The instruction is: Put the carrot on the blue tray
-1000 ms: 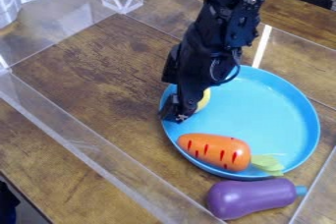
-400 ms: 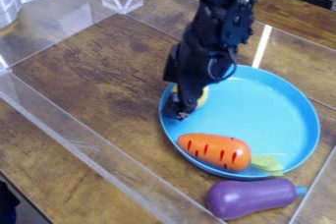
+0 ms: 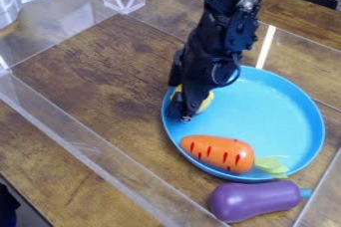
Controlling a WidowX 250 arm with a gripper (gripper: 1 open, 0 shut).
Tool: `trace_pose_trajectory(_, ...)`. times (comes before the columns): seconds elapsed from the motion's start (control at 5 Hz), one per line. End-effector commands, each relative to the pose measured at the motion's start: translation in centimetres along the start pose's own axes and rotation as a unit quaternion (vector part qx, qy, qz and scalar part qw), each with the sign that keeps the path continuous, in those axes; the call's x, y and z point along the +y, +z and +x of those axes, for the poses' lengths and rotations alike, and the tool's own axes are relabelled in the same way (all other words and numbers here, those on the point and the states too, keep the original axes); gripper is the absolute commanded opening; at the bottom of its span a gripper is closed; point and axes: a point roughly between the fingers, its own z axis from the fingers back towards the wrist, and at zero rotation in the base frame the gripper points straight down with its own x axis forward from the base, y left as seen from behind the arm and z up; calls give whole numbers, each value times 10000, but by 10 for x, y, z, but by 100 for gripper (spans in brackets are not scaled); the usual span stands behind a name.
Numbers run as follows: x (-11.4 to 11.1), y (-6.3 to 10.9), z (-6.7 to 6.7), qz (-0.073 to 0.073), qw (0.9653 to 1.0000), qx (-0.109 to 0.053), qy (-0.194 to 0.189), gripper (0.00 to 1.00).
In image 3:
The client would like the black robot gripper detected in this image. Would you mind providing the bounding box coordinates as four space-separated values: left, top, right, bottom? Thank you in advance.
165 35 241 121

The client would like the orange toy carrot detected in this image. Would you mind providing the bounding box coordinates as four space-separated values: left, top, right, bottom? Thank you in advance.
179 134 287 178

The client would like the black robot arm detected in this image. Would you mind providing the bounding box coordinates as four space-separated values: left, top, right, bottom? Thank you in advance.
166 0 261 121

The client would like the blue round plastic tray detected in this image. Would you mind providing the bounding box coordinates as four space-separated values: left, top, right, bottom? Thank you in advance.
162 66 324 175

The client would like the purple toy eggplant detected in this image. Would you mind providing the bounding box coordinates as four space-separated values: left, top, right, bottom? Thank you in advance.
208 180 311 223

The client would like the yellow toy lemon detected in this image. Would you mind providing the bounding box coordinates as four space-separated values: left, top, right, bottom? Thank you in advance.
169 84 213 114

